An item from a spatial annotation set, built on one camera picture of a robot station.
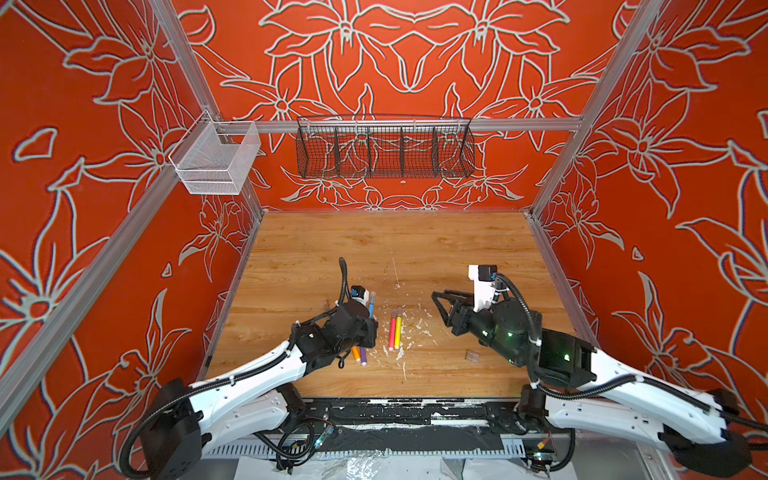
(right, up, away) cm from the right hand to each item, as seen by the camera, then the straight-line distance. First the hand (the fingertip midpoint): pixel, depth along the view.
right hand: (431, 295), depth 63 cm
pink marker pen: (-8, -16, +24) cm, 30 cm away
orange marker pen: (-18, -21, +20) cm, 34 cm away
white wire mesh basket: (-64, +38, +31) cm, 81 cm away
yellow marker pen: (-6, -15, +25) cm, 30 cm away
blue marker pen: (-13, -6, +14) cm, 20 cm away
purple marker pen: (-16, -21, +21) cm, 34 cm away
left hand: (-12, -10, +16) cm, 22 cm away
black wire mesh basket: (-10, +43, +35) cm, 57 cm away
